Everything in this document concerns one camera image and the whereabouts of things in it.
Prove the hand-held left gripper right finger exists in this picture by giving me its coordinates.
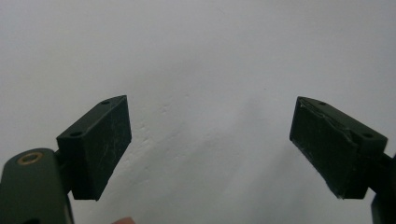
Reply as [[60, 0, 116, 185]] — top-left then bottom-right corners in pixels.
[[289, 95, 389, 200]]

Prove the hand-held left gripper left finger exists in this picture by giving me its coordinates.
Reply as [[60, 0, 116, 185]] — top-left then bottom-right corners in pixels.
[[56, 94, 133, 202]]

